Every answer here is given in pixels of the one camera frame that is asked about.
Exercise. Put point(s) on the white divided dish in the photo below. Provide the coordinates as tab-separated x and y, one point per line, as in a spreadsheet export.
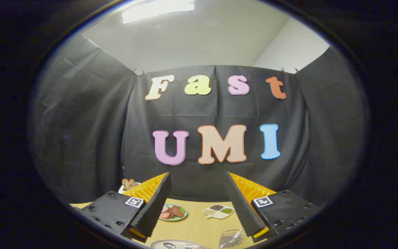
218	215

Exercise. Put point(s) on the white round plate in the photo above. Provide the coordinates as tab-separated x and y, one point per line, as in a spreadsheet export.
157	245

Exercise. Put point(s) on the white toaster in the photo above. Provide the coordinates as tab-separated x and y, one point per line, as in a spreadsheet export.
121	189

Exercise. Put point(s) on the green mung beans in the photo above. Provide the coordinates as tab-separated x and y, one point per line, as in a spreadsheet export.
227	210

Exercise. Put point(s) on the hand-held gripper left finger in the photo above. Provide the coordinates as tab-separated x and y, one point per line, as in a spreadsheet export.
154	207

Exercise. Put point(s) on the red sausage slice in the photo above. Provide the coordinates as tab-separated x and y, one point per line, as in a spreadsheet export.
164	215

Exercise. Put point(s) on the pale yellow beans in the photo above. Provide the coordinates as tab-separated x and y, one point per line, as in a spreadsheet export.
208	212

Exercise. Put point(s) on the pale green plate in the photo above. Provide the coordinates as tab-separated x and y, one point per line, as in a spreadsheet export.
182	214

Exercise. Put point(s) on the toast slice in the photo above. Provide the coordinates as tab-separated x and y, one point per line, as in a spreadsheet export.
132	182
126	185

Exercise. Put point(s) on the dark brown beans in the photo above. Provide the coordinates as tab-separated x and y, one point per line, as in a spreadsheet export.
216	207

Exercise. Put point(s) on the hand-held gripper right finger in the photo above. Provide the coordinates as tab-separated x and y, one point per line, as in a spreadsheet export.
242	207

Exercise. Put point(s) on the brown meat slice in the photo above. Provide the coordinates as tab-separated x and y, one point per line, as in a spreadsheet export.
177	211

